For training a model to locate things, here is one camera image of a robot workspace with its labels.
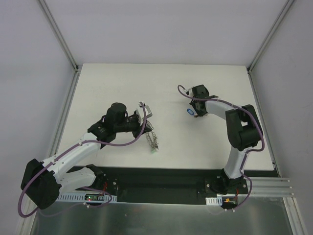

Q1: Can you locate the blue key tag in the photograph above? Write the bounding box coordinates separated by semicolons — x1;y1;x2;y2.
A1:
187;108;194;116

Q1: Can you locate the left aluminium frame rail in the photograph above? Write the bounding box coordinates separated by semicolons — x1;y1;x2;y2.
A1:
37;0;82;157

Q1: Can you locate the right aluminium frame rail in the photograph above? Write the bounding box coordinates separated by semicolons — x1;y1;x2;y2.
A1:
247;0;296;171

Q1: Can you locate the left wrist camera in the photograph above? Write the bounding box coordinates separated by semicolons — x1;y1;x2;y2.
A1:
135;101;153;124

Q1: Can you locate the right white cable duct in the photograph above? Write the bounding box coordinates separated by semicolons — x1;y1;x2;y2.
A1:
205;196;223;206

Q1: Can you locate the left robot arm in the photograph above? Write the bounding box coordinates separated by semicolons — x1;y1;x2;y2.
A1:
18;102;153;210

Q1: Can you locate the front aluminium extrusion right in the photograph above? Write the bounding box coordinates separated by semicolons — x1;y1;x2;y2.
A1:
251;177;295;198

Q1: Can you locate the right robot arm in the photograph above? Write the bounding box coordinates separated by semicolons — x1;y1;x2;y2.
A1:
186;85;264;195

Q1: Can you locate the white cable duct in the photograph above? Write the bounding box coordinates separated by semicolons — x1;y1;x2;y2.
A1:
56;192;117;203
205;196;223;206

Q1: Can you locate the metal key organizer ring disc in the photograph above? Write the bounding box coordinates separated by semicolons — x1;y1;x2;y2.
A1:
145;130;159;150

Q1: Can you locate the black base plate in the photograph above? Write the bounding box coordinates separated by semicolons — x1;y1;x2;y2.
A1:
73;165;281;209

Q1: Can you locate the aluminium frame rail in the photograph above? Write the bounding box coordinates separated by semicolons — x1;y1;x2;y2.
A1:
37;0;82;157
247;0;296;171

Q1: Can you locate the left white cable duct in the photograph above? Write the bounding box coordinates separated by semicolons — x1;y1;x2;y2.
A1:
56;192;117;203

